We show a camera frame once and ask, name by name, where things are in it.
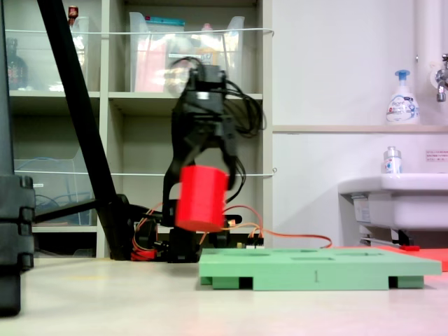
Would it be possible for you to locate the red cable bundle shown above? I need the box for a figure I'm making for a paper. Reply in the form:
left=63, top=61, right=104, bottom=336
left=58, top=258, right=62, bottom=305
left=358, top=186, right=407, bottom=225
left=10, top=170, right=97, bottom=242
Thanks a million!
left=130, top=244, right=158, bottom=263

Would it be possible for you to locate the orange-red flat block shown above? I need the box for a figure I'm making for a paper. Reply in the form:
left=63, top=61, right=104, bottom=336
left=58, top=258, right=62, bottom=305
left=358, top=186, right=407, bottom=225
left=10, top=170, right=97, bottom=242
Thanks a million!
left=328, top=244, right=448, bottom=273

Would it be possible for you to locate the orange bottle with pink cap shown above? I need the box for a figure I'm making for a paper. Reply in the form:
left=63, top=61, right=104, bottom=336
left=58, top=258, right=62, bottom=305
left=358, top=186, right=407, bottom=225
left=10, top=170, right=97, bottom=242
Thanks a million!
left=195, top=22, right=225, bottom=68

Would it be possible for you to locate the white sink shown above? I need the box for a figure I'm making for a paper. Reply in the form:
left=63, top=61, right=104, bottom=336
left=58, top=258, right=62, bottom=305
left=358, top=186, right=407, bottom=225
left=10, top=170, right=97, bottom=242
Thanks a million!
left=337, top=171, right=448, bottom=246

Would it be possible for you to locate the large clear storage bin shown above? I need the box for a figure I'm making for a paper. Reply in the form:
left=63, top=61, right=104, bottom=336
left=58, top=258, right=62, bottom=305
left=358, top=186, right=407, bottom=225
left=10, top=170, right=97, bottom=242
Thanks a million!
left=128, top=11, right=246, bottom=95

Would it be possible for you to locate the orange cable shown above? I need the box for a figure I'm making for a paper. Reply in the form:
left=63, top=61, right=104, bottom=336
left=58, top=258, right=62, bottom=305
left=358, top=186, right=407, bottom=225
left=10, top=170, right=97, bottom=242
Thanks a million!
left=139, top=202, right=333, bottom=250

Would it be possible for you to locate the dark glass bottle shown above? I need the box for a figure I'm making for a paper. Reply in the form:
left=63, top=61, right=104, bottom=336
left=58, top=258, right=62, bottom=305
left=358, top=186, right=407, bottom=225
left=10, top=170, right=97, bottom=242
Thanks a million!
left=4, top=37, right=29, bottom=92

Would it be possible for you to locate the clear bin with cables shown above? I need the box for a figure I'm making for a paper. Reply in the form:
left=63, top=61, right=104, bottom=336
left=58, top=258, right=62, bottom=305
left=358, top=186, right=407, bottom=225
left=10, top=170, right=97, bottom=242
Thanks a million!
left=13, top=146, right=98, bottom=227

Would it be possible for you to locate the dark grey upright panel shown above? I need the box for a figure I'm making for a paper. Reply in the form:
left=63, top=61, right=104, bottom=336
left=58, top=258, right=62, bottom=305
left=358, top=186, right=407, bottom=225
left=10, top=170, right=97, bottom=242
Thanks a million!
left=0, top=0, right=15, bottom=176

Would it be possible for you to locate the blue-topped packet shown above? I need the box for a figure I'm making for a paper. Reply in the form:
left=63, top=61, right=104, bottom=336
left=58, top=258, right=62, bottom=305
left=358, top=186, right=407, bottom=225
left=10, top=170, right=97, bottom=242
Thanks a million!
left=144, top=15, right=186, bottom=28

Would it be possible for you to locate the black tripod leg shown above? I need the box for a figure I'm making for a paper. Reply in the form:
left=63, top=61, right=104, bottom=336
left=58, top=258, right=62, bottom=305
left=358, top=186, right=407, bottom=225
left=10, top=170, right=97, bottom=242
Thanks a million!
left=36, top=0, right=136, bottom=262

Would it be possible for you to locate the blue cable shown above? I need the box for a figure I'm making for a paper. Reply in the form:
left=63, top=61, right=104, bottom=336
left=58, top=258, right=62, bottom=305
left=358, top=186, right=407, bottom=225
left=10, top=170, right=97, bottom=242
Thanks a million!
left=15, top=157, right=95, bottom=216

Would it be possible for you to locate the small clear sanitizer bottle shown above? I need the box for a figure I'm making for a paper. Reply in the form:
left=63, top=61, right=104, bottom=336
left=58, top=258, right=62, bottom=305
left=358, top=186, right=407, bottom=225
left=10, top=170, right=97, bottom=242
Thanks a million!
left=381, top=145, right=404, bottom=175

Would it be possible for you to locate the metal faucet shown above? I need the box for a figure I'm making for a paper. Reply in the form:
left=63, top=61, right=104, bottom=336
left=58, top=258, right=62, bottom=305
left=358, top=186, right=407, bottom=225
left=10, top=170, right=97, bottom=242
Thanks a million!
left=429, top=52, right=448, bottom=104

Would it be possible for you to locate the circuit board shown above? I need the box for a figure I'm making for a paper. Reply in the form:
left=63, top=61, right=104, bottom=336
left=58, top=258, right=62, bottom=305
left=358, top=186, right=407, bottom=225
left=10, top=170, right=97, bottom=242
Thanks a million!
left=233, top=233, right=266, bottom=251

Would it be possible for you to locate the notched black stack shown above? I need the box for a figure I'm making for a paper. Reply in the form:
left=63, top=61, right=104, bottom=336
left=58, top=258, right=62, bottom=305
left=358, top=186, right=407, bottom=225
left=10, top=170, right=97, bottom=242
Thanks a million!
left=0, top=174, right=36, bottom=318

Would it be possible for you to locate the white blue soap pump bottle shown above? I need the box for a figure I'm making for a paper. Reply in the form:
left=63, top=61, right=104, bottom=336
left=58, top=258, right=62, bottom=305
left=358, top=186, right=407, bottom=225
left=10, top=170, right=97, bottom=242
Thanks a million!
left=384, top=69, right=421, bottom=126

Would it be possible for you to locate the red octagonal pillar block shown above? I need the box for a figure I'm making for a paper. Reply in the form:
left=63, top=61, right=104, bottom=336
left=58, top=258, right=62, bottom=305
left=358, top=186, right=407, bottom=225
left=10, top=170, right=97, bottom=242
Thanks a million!
left=174, top=165, right=231, bottom=234

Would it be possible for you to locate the pink package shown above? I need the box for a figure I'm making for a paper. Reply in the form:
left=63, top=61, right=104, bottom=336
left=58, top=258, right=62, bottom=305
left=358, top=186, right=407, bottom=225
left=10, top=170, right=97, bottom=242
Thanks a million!
left=134, top=37, right=168, bottom=93

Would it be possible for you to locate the green shape-sorting board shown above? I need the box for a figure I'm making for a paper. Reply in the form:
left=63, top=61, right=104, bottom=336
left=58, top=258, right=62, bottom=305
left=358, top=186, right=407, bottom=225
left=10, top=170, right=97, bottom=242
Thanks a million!
left=197, top=246, right=443, bottom=292

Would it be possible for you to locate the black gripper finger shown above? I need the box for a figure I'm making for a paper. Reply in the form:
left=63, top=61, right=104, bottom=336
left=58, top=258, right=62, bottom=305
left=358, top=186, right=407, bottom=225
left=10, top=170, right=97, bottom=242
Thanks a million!
left=218, top=134, right=241, bottom=193
left=162, top=136, right=211, bottom=227

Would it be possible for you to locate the black wire bundle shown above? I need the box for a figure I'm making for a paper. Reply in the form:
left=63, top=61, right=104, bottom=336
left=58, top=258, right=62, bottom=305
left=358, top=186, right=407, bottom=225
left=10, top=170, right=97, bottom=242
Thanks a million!
left=168, top=55, right=267, bottom=204

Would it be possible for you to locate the black tripod strut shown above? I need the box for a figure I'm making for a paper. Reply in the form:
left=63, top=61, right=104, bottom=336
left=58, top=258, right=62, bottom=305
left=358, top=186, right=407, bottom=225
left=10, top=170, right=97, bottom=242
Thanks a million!
left=32, top=197, right=99, bottom=225

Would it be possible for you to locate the beige shelf unit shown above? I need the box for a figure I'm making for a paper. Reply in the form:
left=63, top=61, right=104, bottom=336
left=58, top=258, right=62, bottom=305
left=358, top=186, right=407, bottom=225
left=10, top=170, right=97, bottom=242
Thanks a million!
left=0, top=0, right=274, bottom=260

